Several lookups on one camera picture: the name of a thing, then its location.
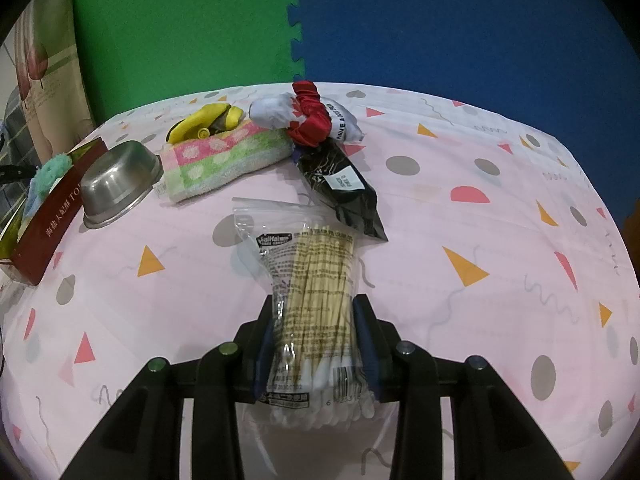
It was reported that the grey plaid cloth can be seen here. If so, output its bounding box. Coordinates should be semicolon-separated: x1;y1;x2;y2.
0;92;36;221

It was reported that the beige printed curtain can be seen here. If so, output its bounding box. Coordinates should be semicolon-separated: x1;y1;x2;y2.
12;0;98;161

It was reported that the white printed sock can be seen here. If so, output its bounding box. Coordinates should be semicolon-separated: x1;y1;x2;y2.
249;91;365;146

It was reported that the brown wooden furniture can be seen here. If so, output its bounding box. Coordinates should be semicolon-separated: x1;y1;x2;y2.
622;195;640;241

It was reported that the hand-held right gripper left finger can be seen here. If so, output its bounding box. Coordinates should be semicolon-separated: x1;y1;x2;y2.
60;294;276;480

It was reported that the blue foam mat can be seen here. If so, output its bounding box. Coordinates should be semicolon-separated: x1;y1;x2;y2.
290;0;640;221

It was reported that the teal fuzzy scrunchie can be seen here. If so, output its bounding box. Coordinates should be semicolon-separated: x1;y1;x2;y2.
29;155;73;193

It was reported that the stainless steel bowl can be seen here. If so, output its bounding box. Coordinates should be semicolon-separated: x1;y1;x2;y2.
80;141;165;228

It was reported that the red and gold tin box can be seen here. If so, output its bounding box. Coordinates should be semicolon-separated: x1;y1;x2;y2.
0;136;108;286

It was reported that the green foam mat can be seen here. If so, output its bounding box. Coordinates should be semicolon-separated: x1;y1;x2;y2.
72;0;307;123

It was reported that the pink green striped towel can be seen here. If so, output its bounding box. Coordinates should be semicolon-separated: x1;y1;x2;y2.
160;119;295;204

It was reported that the red and grey cloth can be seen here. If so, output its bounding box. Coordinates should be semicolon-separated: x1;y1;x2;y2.
286;81;335;148

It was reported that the bag of cotton swabs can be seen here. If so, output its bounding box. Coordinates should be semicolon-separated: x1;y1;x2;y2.
232;197;378;431

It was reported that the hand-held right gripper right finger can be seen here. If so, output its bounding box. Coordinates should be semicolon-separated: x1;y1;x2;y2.
352;294;576;480

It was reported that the black foil packet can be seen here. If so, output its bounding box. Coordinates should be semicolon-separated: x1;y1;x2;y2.
292;137;389;241

